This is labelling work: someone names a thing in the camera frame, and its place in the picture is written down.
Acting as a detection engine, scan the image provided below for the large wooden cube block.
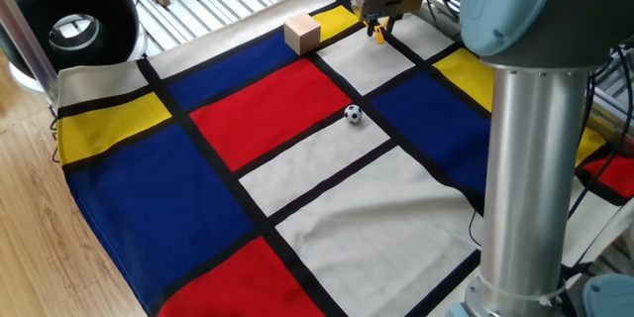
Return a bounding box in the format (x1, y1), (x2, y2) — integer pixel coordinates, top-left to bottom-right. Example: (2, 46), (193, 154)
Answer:
(282, 11), (323, 57)

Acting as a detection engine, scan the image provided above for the Mondrian pattern colour cloth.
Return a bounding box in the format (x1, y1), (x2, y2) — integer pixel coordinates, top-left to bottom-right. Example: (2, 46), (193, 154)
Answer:
(55, 0), (634, 317)

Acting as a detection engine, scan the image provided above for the black round ring fan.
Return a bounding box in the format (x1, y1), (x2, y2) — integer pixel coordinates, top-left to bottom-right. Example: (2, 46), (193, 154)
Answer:
(0, 0), (149, 96)

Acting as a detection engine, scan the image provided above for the aluminium table edge rail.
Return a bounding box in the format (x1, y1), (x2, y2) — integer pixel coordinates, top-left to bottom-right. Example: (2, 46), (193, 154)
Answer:
(415, 0), (634, 155)

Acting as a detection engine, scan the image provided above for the small black white soccer ball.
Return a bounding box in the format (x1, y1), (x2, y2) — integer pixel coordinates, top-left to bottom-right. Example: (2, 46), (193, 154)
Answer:
(343, 103), (364, 125)

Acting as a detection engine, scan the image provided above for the yellow plastic bubble ring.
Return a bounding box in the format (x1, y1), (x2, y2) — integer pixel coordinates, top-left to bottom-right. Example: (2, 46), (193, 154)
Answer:
(362, 17), (391, 47)

